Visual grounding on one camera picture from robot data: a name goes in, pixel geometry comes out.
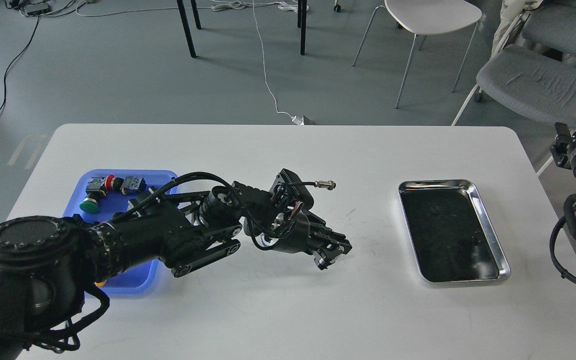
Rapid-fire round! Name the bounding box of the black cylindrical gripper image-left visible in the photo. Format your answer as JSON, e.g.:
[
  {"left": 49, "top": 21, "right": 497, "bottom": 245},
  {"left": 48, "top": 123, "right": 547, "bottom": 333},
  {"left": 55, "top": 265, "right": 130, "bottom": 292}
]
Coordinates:
[{"left": 265, "top": 212, "right": 352, "bottom": 271}]

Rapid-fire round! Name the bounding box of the black robot arm image-left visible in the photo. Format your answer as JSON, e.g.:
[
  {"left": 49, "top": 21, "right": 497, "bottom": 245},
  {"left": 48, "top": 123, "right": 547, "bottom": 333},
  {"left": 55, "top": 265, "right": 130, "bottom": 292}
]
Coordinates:
[{"left": 0, "top": 169, "right": 352, "bottom": 360}]

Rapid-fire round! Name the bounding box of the silver metal tray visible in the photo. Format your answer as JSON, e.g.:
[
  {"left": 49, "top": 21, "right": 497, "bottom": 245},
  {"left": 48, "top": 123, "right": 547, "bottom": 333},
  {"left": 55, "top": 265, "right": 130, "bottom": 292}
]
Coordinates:
[{"left": 398, "top": 178, "right": 511, "bottom": 285}]

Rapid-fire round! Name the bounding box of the blue plastic tray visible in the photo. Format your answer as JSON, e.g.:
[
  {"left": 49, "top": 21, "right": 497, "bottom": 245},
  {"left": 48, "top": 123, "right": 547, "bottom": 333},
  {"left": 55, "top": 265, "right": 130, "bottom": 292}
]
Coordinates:
[{"left": 62, "top": 168, "right": 178, "bottom": 297}]

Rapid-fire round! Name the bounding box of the grey padded chair near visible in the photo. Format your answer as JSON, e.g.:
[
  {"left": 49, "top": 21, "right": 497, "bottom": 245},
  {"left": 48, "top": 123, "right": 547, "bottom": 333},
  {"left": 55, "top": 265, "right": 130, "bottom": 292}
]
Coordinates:
[{"left": 453, "top": 45, "right": 576, "bottom": 126}]

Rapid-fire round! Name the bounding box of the grey padded chair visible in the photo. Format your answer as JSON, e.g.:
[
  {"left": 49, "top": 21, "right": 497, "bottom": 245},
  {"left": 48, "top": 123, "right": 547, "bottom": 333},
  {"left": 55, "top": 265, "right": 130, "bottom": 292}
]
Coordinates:
[
  {"left": 522, "top": 3, "right": 576, "bottom": 57},
  {"left": 453, "top": 45, "right": 576, "bottom": 126}
]

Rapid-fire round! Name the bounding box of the grey padded chair far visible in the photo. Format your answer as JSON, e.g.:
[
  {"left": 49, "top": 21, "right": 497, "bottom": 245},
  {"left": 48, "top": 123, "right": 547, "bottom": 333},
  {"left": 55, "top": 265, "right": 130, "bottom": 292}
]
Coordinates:
[{"left": 522, "top": 3, "right": 576, "bottom": 57}]

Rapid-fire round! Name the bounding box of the white power adapter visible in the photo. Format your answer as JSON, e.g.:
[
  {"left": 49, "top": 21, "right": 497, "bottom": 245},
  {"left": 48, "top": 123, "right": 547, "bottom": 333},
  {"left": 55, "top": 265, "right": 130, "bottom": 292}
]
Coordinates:
[{"left": 291, "top": 115, "right": 315, "bottom": 126}]

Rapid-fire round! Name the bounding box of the white chair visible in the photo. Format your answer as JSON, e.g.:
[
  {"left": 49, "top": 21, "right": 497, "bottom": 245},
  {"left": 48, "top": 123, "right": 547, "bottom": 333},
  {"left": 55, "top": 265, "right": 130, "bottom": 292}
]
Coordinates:
[{"left": 352, "top": 0, "right": 483, "bottom": 109}]

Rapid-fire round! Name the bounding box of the grey green contact block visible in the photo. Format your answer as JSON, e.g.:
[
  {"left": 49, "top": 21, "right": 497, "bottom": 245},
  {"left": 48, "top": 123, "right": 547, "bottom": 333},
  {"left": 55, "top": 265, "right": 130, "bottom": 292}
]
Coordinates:
[{"left": 119, "top": 175, "right": 147, "bottom": 196}]

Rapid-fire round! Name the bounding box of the black table leg right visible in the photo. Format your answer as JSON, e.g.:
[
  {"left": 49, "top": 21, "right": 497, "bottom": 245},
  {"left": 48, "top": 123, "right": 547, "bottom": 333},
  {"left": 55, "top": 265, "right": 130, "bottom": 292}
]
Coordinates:
[{"left": 297, "top": 0, "right": 307, "bottom": 56}]

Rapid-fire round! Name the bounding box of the black table leg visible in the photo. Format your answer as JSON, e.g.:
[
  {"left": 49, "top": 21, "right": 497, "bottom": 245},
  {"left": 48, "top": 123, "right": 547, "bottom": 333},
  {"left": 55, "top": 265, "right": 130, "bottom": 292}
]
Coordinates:
[
  {"left": 297, "top": 0, "right": 307, "bottom": 56},
  {"left": 176, "top": 0, "right": 202, "bottom": 59}
]

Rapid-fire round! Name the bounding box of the black table leg left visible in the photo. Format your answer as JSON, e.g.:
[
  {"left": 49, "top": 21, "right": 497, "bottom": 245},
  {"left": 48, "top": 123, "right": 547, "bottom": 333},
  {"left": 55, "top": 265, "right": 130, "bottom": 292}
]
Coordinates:
[{"left": 176, "top": 0, "right": 202, "bottom": 59}]

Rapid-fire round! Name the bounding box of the black power strip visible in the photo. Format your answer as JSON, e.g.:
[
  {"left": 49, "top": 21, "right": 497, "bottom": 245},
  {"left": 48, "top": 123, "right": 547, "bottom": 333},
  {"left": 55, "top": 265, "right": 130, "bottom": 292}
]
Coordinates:
[{"left": 21, "top": 1, "right": 51, "bottom": 17}]

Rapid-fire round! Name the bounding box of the red push button switch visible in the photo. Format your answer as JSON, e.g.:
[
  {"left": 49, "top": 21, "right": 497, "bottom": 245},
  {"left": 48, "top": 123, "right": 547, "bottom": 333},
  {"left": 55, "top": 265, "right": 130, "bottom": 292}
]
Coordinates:
[{"left": 103, "top": 174, "right": 124, "bottom": 192}]

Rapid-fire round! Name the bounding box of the yellow push button switch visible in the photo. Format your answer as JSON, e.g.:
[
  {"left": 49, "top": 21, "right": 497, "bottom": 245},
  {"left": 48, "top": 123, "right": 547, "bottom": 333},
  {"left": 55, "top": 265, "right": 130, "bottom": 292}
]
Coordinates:
[{"left": 94, "top": 280, "right": 107, "bottom": 288}]

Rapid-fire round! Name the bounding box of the green push button switch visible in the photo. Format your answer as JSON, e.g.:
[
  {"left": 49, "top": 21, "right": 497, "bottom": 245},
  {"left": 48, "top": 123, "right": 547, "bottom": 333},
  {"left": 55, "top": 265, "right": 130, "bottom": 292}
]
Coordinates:
[{"left": 78, "top": 177, "right": 109, "bottom": 214}]

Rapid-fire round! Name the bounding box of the white floor cable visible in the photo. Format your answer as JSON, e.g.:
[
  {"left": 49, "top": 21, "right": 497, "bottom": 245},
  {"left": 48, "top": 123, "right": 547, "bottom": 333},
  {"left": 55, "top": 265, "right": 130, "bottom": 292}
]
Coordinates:
[{"left": 75, "top": 0, "right": 311, "bottom": 121}]

